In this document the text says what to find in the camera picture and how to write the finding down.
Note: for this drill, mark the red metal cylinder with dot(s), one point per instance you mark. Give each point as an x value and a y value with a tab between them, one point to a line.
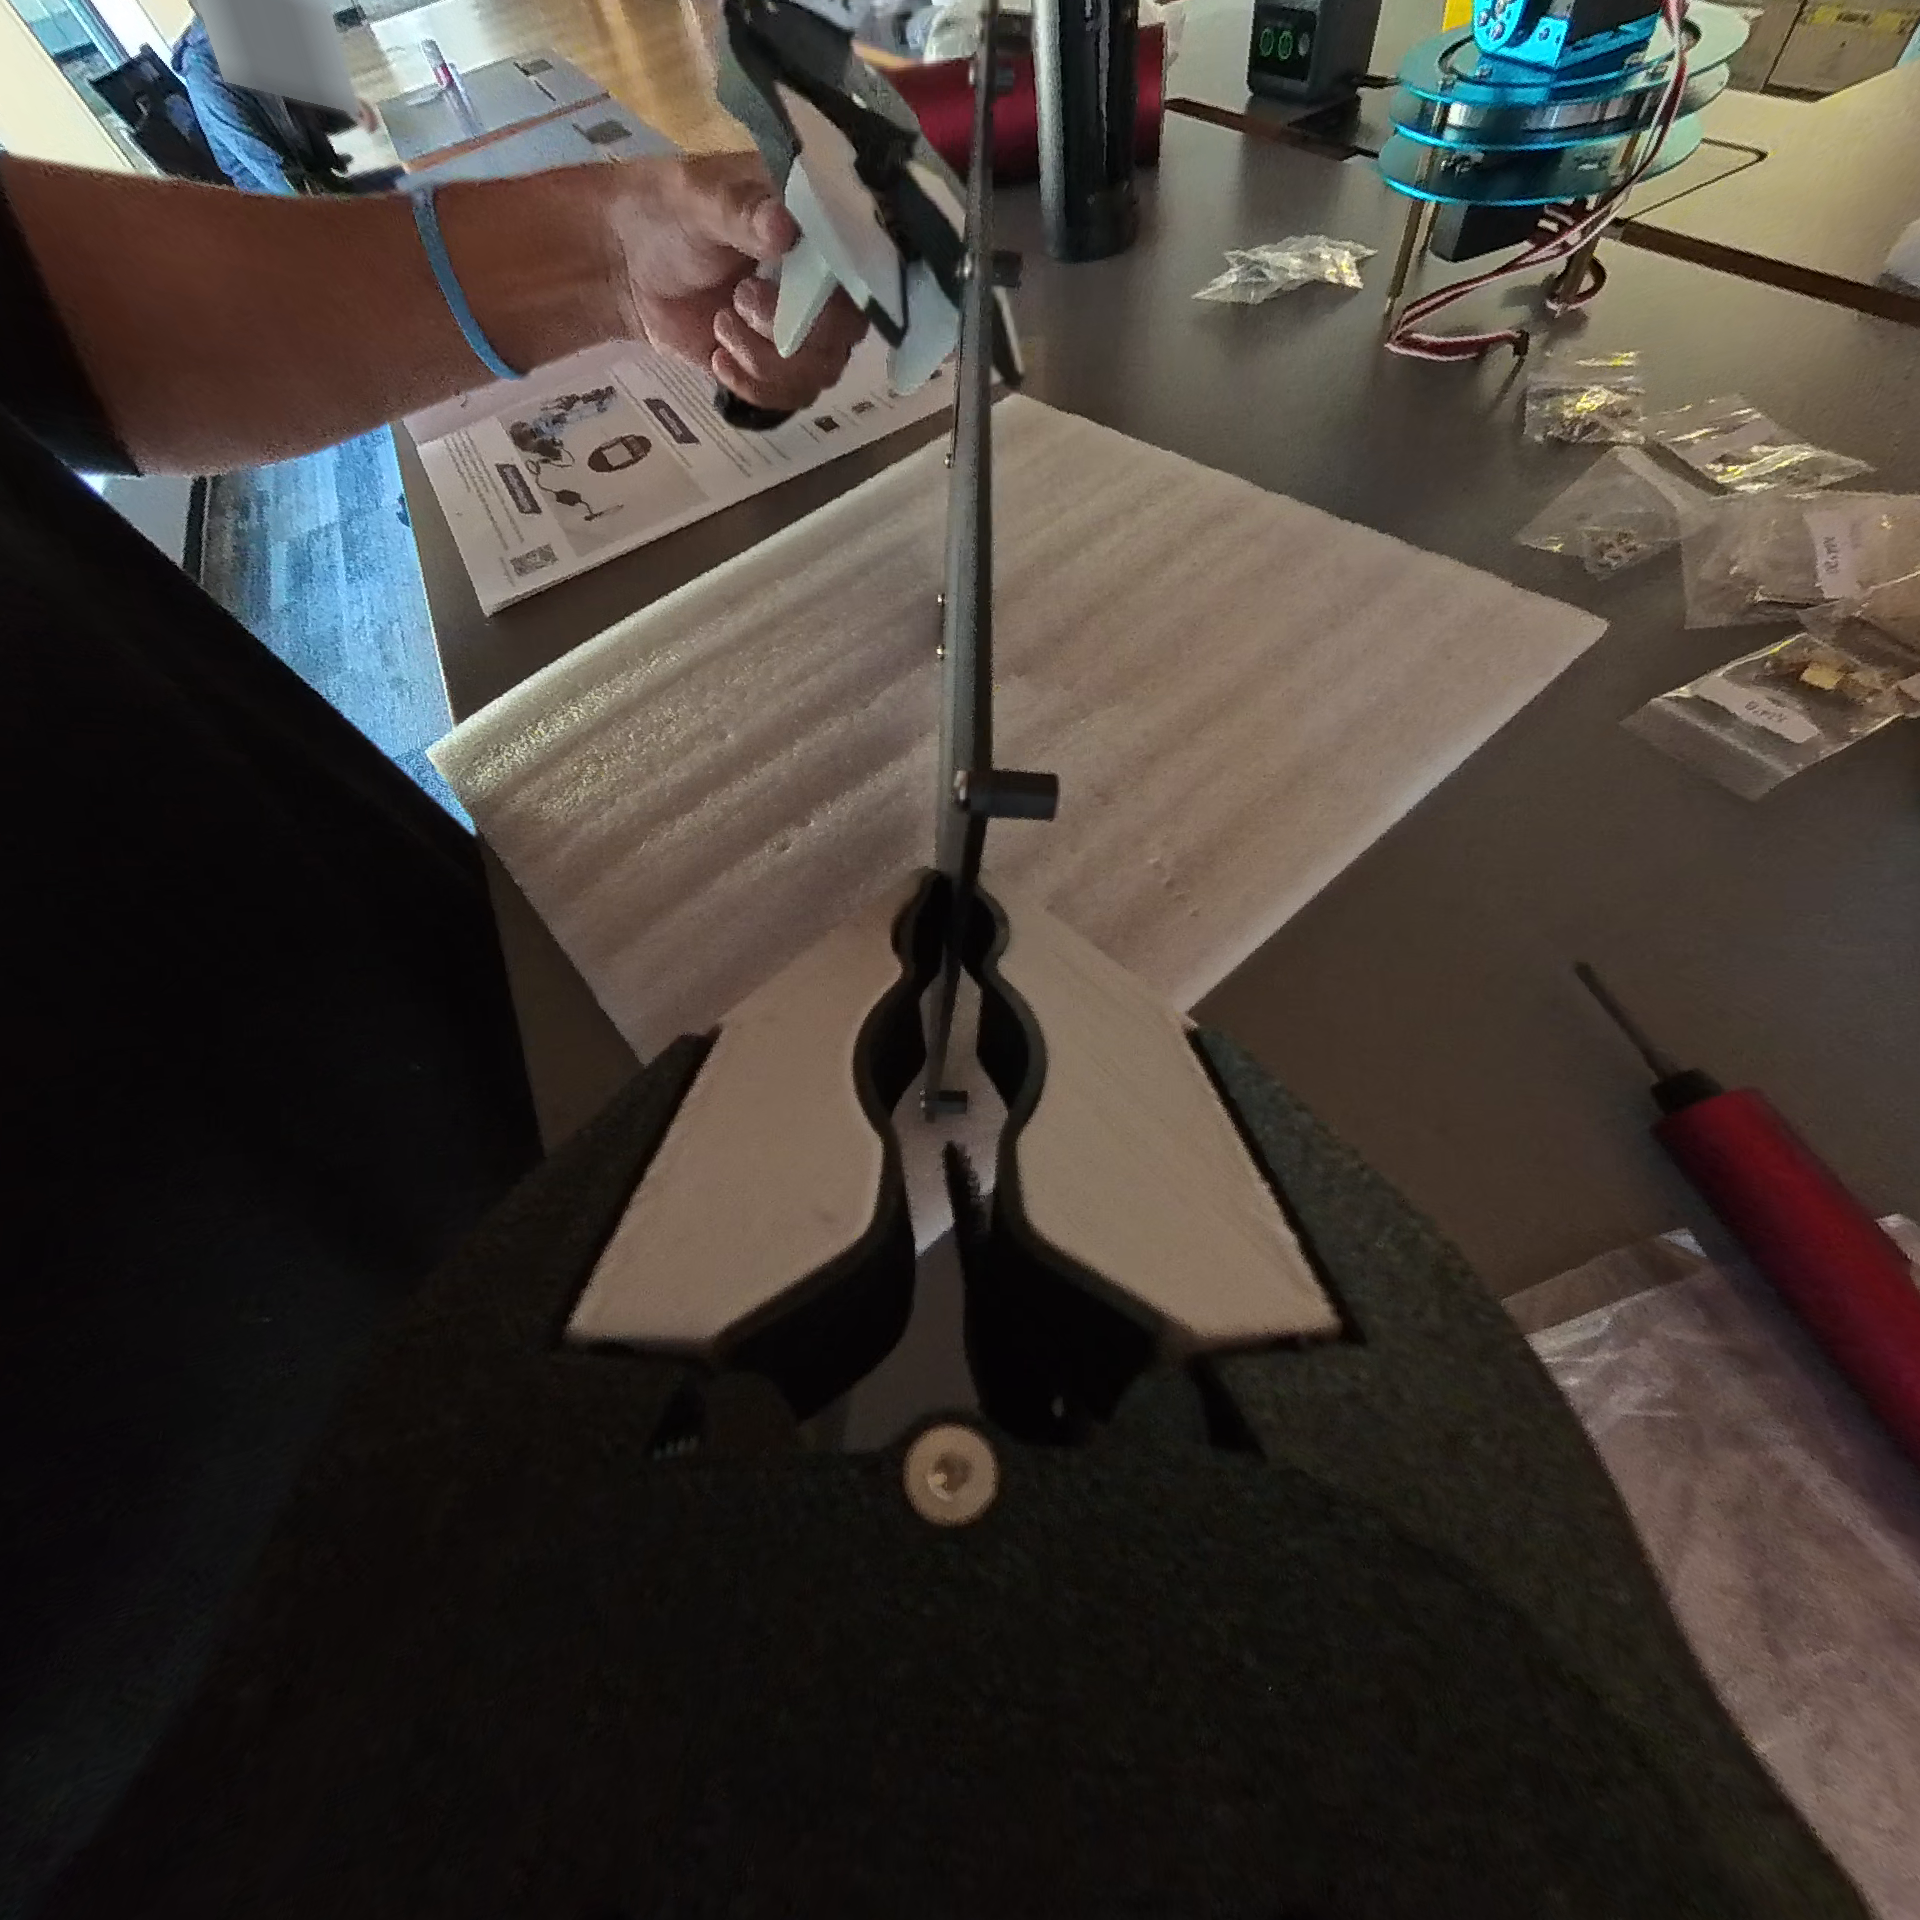
1022	90

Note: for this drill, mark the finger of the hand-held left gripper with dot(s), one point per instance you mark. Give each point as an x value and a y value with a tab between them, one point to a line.
933	338

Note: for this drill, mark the dark teal object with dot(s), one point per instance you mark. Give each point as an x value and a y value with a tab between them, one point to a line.
1089	149

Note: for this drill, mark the black metal chassis plate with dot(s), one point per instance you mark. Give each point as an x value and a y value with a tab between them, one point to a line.
967	599

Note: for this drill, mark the pink screwdriver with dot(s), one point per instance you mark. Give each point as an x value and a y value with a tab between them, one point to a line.
1800	1200

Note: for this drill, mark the printed instruction leaflet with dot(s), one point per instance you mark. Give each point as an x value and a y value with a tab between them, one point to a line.
494	510

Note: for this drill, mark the black device green display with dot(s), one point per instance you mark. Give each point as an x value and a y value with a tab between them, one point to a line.
1307	43

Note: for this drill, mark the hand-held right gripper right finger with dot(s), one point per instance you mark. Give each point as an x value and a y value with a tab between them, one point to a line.
1172	1185

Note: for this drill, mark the person's left hand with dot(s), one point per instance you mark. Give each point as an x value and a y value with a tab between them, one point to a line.
676	241

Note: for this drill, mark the blue round metal part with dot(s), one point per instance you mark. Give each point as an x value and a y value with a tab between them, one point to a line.
1559	90

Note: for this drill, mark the large clear plastic bag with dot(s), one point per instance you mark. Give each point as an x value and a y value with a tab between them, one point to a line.
1724	1424

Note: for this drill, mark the white foam sheet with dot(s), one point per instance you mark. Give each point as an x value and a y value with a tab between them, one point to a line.
1277	646

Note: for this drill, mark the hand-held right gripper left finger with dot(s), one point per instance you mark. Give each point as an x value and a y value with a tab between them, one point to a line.
721	1200

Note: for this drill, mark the scattered small screw bags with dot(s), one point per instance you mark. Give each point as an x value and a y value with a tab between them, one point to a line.
1771	555

